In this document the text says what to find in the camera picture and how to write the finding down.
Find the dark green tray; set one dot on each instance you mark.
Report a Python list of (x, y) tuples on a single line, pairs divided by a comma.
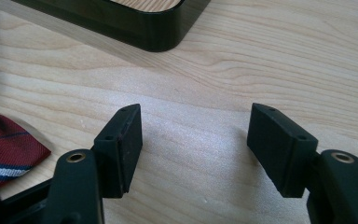
[(130, 23)]

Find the red striped necktie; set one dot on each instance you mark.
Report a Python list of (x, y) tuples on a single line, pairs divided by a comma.
[(3, 146)]

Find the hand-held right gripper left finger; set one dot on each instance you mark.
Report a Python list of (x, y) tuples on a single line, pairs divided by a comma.
[(118, 155)]

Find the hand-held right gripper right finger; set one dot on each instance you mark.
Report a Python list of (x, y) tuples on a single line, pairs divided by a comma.
[(279, 149)]

